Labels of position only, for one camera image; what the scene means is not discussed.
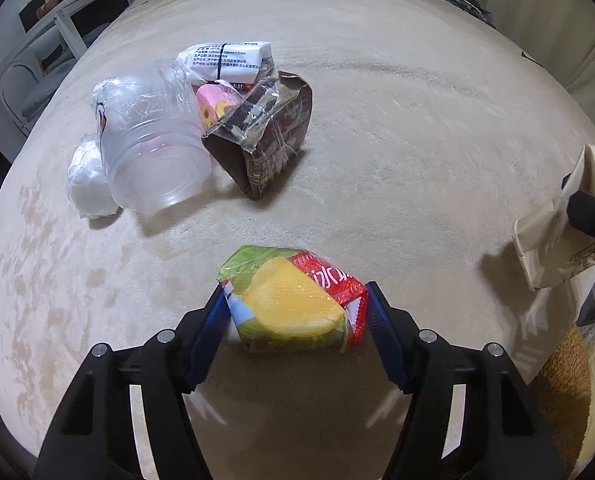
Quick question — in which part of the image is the beige paper bag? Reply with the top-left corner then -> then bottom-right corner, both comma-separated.
512,143 -> 595,292

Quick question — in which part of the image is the green yellow red snack bag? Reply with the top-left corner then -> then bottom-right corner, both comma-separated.
217,246 -> 369,352

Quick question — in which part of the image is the clear plastic cup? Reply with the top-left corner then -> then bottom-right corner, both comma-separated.
92,60 -> 212,216

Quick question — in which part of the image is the white packet with rubber band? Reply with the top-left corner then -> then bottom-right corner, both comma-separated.
177,41 -> 274,86

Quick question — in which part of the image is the white crumpled tissue ball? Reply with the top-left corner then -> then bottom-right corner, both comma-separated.
66,134 -> 119,220

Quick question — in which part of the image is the dark brown snack wrapper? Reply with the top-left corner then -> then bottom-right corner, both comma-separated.
202,70 -> 313,200

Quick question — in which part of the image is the pink cartoon snack packet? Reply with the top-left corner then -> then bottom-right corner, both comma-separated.
195,80 -> 244,130

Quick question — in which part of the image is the white chair grey cushion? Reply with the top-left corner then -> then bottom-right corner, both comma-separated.
0,22 -> 111,124

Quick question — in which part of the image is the white side table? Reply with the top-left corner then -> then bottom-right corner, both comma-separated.
0,0 -> 134,139

